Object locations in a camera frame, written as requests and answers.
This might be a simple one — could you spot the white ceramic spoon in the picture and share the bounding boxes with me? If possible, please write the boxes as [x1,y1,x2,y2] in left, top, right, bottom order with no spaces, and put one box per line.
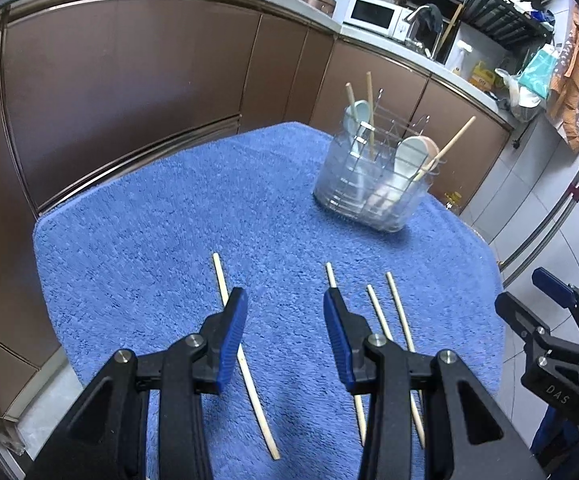
[391,136,428,194]

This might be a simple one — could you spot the light blue ceramic spoon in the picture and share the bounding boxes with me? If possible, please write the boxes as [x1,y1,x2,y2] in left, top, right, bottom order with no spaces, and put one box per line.
[343,100,372,141]

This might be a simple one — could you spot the brown kitchen cabinets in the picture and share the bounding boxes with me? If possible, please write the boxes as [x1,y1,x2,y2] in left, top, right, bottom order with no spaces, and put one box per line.
[0,0,512,418]

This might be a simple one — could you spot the chrome kitchen faucet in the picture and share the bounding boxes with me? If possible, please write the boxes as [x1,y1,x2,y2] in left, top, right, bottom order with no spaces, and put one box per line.
[404,3,443,58]

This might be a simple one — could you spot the blue towel mat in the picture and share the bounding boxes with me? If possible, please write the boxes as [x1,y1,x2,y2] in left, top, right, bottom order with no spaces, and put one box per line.
[33,122,504,479]

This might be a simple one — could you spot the teal plastic bag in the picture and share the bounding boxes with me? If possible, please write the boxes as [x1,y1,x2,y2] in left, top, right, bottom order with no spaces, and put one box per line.
[518,44,559,100]

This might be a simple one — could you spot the yellow detergent bag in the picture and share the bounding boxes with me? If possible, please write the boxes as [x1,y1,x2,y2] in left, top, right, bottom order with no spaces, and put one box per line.
[468,61,497,92]

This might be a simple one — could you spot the white microwave oven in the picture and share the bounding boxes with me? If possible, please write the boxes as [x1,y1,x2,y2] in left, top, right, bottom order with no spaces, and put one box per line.
[343,0,411,42]

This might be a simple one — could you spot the maroon handled umbrella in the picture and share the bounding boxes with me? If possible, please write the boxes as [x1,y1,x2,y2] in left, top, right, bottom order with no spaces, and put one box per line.
[499,168,579,288]

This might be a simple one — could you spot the clear utensil holder wire rack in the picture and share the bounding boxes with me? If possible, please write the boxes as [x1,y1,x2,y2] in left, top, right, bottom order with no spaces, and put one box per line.
[313,90,445,233]

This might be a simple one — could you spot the black wall dish rack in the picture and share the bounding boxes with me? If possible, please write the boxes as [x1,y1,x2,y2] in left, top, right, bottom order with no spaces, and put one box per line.
[462,0,555,50]

